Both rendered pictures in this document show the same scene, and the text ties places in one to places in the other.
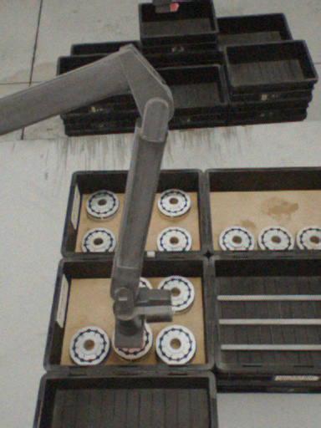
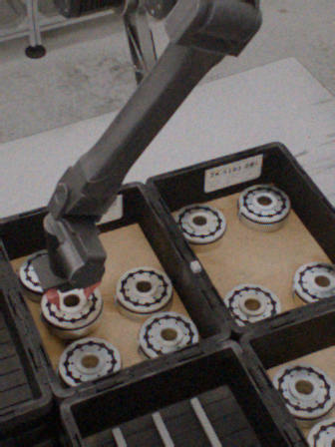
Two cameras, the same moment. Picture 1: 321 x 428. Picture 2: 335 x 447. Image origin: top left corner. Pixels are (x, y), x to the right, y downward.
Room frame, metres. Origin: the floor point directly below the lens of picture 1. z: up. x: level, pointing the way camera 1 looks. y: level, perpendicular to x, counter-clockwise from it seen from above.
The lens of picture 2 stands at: (0.09, -0.86, 2.13)
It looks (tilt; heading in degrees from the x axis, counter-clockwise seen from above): 45 degrees down; 61
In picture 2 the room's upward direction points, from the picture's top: 2 degrees clockwise
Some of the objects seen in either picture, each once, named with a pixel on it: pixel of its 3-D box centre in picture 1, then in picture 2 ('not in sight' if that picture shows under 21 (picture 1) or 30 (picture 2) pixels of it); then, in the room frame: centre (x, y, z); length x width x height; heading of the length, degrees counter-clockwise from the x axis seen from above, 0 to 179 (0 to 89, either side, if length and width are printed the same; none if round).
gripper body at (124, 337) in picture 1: (129, 321); (66, 256); (0.40, 0.09, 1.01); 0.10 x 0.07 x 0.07; 177
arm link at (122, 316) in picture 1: (129, 311); (65, 234); (0.40, 0.09, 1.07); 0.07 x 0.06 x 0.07; 90
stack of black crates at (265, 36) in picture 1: (248, 58); not in sight; (2.20, -0.52, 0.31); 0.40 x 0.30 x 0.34; 91
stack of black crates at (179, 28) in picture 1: (177, 54); not in sight; (2.20, -0.12, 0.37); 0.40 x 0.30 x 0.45; 91
